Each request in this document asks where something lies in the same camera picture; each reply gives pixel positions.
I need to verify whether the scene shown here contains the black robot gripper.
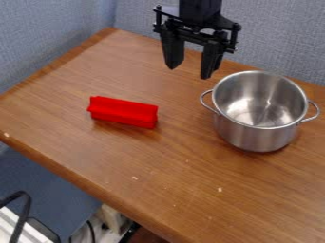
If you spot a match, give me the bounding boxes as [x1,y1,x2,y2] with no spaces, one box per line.
[153,0,240,80]

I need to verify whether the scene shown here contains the red rectangular block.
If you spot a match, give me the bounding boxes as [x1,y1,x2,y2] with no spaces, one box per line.
[86,96,159,129]

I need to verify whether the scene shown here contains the stainless steel pot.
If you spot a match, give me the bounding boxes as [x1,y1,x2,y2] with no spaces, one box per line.
[199,70,321,153]

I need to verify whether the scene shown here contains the white items under table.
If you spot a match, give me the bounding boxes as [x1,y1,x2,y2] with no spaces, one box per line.
[68,204,137,243]

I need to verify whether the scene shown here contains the black and white chair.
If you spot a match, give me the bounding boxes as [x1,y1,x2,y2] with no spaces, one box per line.
[0,191,61,243]

